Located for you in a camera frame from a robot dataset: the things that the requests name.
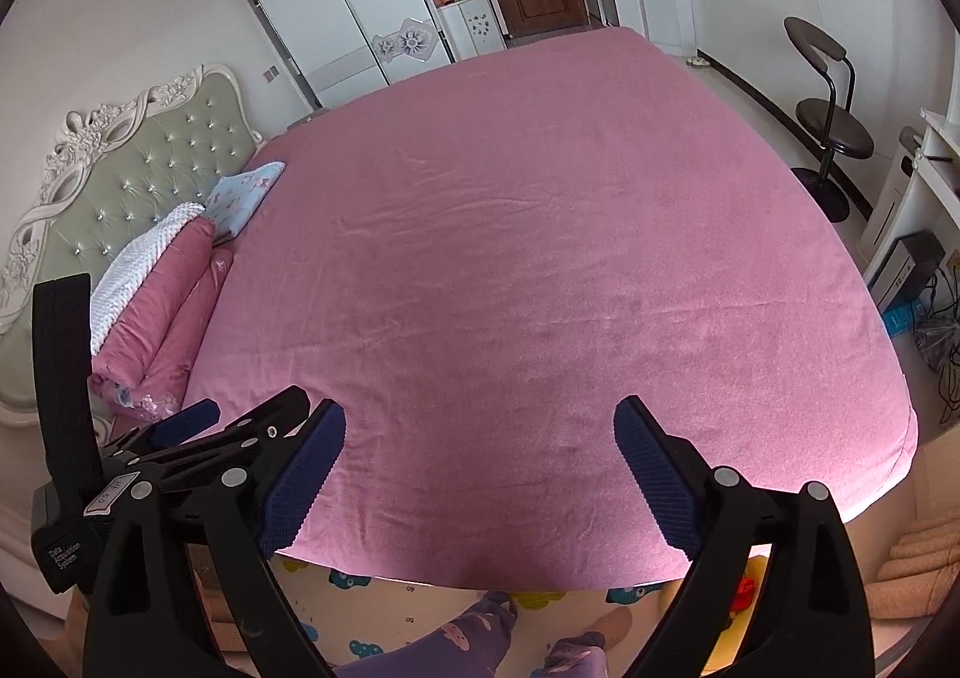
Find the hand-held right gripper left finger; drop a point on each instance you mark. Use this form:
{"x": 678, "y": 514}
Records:
{"x": 300, "y": 479}

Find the beige plush rug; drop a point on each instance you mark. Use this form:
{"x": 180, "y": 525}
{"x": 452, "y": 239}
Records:
{"x": 915, "y": 558}

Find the light blue patterned pillow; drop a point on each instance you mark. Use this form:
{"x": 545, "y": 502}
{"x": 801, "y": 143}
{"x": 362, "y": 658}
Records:
{"x": 244, "y": 198}

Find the white narrow cabinet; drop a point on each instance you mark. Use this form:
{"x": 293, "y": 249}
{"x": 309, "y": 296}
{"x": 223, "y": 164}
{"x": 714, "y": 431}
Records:
{"x": 666, "y": 10}

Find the white textured blanket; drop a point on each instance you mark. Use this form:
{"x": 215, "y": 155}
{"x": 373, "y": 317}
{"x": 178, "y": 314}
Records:
{"x": 131, "y": 273}

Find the white desk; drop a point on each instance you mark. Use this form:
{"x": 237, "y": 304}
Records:
{"x": 926, "y": 198}

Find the black computer case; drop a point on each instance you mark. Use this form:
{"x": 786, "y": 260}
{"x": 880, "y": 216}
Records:
{"x": 915, "y": 265}

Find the green tufted headboard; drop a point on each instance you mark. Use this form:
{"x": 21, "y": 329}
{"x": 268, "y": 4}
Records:
{"x": 142, "y": 175}

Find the cartoon floor mat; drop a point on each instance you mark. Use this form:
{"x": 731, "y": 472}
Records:
{"x": 420, "y": 603}

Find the pink embroidered pillow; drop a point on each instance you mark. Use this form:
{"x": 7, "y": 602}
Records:
{"x": 187, "y": 355}

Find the yellow red toy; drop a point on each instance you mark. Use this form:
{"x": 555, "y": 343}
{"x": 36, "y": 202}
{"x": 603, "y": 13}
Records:
{"x": 742, "y": 592}

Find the pink bed sheet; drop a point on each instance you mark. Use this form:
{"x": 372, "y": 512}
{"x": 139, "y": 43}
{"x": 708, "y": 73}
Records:
{"x": 525, "y": 258}

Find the small blue packet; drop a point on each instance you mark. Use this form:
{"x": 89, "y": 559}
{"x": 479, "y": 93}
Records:
{"x": 902, "y": 319}

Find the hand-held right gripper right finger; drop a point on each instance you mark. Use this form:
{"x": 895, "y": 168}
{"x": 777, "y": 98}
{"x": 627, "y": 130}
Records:
{"x": 660, "y": 483}

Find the white sliding wardrobe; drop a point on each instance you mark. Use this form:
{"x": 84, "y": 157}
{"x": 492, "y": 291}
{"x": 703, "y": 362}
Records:
{"x": 330, "y": 3}

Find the bin with grey bag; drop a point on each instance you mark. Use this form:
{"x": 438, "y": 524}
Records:
{"x": 936, "y": 344}

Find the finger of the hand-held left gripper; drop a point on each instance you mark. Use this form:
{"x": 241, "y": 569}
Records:
{"x": 184, "y": 419}
{"x": 247, "y": 434}

